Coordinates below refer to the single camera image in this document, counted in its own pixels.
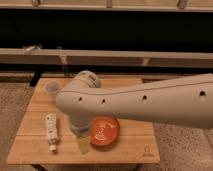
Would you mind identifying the white tube bottle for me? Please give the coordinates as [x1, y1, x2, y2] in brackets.
[45, 113, 59, 154]

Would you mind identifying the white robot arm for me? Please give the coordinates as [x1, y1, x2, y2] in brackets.
[55, 70, 213, 136]

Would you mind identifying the upper metal rail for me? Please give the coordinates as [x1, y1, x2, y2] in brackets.
[0, 0, 213, 12]

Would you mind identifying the orange ceramic bowl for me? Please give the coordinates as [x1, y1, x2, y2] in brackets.
[90, 117, 120, 146]

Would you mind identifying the grey metal rail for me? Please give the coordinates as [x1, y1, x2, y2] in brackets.
[0, 48, 213, 68]

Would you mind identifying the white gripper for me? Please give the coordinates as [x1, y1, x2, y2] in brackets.
[69, 121, 92, 154]

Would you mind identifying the translucent plastic cup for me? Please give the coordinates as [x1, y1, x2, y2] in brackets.
[44, 81, 61, 101]

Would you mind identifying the wooden table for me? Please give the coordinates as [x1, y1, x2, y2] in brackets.
[7, 78, 160, 166]

